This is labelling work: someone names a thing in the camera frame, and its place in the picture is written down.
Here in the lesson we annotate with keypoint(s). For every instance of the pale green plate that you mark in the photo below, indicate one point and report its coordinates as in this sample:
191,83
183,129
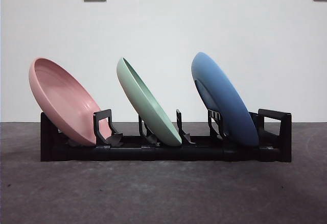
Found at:
143,101

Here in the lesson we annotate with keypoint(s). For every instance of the blue plate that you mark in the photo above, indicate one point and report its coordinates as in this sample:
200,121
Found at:
224,94

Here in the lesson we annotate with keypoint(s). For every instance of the pink plate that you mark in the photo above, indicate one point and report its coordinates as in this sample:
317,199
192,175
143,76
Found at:
64,99

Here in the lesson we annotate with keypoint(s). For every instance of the black plate rack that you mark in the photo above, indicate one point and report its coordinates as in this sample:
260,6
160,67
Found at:
166,155

